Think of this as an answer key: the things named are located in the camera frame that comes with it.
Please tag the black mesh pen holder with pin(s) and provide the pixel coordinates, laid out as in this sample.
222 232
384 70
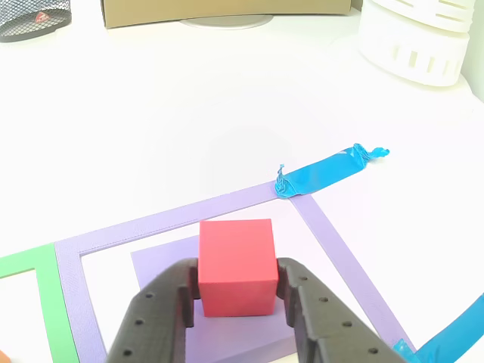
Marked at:
32 19

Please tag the green square frame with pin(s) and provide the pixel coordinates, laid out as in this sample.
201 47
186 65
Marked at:
49 295

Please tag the polymaker cardboard box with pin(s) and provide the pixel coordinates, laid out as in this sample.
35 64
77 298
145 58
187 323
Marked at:
227 11

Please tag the purple square frame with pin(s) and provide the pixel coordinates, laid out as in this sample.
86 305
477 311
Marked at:
151 227

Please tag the small red cube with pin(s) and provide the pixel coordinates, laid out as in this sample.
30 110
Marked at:
236 264

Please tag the blue tape strip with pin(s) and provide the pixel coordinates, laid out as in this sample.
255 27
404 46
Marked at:
404 349
453 336
325 175

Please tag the purple block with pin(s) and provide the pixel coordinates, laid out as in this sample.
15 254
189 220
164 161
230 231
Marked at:
234 340

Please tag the orange block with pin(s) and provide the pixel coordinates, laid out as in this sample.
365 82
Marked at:
4 357

